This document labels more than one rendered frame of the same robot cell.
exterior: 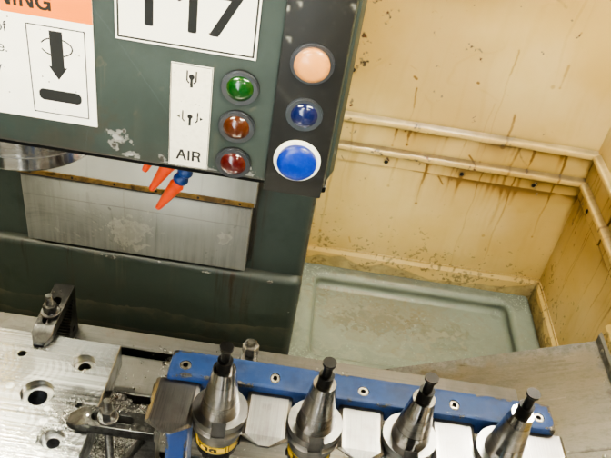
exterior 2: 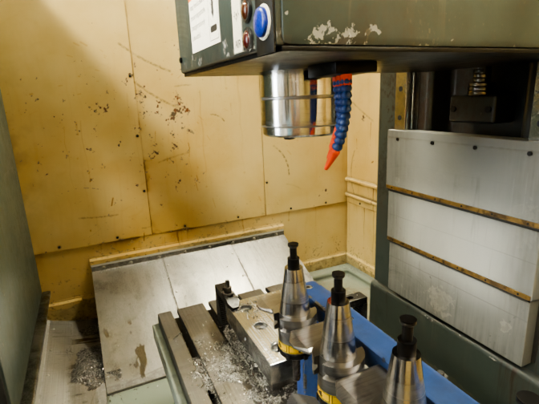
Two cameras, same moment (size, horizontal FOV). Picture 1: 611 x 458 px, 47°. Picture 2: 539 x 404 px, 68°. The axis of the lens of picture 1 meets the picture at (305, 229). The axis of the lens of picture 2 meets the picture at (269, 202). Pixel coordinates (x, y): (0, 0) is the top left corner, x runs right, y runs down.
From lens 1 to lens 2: 62 cm
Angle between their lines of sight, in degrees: 64
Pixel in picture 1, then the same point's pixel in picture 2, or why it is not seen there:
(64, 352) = not seen: hidden behind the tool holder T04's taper
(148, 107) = (228, 18)
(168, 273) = (464, 347)
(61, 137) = (215, 54)
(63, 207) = (406, 270)
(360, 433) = (365, 385)
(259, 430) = (301, 335)
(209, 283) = (494, 371)
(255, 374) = not seen: hidden behind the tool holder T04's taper
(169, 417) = (268, 302)
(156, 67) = not seen: outside the picture
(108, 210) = (429, 278)
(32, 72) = (208, 18)
